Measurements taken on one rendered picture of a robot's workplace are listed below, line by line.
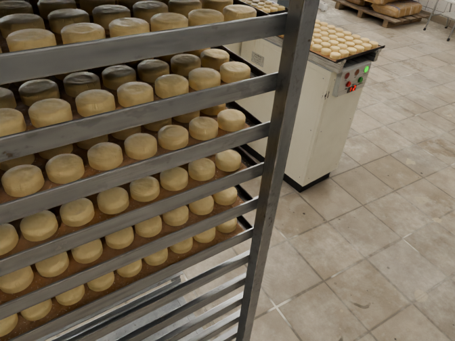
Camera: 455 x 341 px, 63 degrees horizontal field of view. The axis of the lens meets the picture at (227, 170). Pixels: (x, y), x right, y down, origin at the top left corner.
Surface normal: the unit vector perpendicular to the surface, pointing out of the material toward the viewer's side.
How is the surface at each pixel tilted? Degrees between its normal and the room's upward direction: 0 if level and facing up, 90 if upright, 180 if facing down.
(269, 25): 90
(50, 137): 90
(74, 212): 0
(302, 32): 90
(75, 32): 0
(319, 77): 90
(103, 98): 0
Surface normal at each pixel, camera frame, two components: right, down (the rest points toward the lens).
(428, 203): 0.07, -0.77
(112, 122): 0.54, 0.55
